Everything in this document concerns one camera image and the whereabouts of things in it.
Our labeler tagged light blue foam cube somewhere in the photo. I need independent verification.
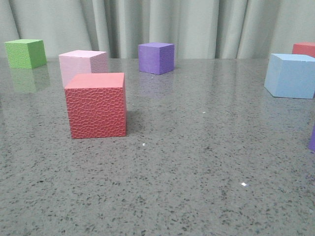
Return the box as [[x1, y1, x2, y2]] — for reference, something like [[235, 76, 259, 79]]
[[264, 54, 315, 99]]

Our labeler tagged purple foam cube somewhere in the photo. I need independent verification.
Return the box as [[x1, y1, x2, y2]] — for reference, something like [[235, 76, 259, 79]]
[[138, 42, 175, 75]]

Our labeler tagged red textured foam cube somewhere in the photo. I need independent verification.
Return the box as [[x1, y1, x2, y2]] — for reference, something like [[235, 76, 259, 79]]
[[64, 73, 126, 139]]

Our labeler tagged pink foam cube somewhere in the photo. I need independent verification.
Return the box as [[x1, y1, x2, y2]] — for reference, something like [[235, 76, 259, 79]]
[[59, 50, 108, 87]]

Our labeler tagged grey curtain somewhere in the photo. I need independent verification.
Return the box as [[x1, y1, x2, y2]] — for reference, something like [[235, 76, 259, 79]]
[[0, 0, 315, 59]]

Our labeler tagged green foam cube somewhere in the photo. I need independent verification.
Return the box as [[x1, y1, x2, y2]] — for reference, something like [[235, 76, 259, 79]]
[[4, 39, 47, 69]]

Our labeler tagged purple cube at edge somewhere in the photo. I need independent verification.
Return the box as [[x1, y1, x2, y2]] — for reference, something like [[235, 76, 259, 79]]
[[308, 126, 315, 151]]

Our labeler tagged red foam cube right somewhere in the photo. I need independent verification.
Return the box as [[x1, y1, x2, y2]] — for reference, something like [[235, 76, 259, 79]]
[[292, 42, 315, 58]]

